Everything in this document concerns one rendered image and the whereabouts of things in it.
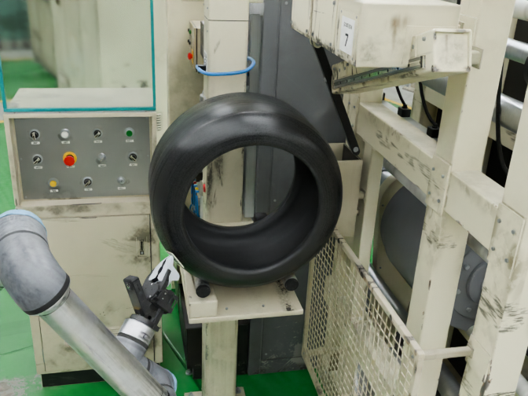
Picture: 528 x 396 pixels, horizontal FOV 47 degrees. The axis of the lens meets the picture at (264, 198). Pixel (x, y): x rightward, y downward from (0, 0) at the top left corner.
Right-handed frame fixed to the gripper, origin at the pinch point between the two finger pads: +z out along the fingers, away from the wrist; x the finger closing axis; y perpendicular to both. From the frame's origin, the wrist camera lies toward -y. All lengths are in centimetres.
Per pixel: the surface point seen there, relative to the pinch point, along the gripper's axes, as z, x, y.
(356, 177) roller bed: 60, 19, 43
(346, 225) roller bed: 48, 11, 56
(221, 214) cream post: 32.9, -18.7, 25.4
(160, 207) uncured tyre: 9.3, 2.9, -12.2
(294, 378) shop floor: 10, -46, 128
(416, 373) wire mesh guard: -9, 65, 36
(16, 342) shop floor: -23, -157, 51
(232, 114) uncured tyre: 35.7, 21.9, -17.9
